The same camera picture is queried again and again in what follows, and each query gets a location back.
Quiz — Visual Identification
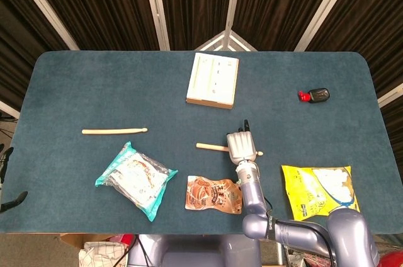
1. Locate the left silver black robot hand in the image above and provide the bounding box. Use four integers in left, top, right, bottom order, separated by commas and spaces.
0, 144, 28, 214

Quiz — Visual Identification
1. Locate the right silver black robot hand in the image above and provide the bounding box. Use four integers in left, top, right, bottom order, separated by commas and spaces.
226, 118, 256, 166

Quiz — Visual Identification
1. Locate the wooden drumstick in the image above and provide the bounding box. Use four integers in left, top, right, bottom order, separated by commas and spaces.
195, 142, 264, 157
81, 127, 148, 135

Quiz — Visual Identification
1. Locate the orange spout pouch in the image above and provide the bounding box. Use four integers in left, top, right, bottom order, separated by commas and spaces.
184, 175, 246, 215

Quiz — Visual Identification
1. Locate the brown cardboard box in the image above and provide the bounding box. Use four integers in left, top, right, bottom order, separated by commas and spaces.
59, 234, 114, 251

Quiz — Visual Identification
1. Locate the flat white cardboard box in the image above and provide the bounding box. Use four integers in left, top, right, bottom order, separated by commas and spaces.
185, 52, 239, 110

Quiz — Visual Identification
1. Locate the yellow snack bag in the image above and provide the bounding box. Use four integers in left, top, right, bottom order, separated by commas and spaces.
281, 164, 361, 221

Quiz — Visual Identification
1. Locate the black red small device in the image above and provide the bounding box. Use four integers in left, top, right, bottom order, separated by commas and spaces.
297, 88, 331, 103

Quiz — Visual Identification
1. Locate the white checked cloth bag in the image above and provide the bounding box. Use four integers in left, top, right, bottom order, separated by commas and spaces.
78, 241, 128, 267

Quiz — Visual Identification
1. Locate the teal clear snack bag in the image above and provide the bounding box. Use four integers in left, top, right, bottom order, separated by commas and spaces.
94, 141, 179, 222

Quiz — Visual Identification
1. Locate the grey-purple robot torso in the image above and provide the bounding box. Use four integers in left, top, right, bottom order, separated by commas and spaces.
128, 234, 262, 267

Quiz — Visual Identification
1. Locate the red plastic bag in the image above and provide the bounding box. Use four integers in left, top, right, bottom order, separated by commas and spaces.
108, 234, 136, 246

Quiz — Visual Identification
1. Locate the blue felt table mat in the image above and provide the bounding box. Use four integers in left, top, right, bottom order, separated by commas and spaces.
0, 50, 403, 236

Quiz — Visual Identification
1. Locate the red round object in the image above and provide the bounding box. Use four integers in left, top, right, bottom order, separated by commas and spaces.
379, 250, 403, 267

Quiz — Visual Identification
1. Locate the dark brown pleated curtain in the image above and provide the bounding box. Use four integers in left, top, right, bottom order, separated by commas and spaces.
0, 0, 403, 161

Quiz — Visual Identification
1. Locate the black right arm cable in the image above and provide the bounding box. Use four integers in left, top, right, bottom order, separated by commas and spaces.
261, 196, 338, 267

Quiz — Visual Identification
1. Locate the white triangular frame foot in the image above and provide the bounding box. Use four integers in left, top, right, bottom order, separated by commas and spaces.
194, 29, 258, 52

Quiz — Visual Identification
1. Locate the wire mesh basket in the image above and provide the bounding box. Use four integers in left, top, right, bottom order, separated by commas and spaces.
285, 243, 331, 267

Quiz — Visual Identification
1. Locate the black torso cable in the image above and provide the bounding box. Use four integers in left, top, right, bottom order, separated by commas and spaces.
134, 234, 154, 267

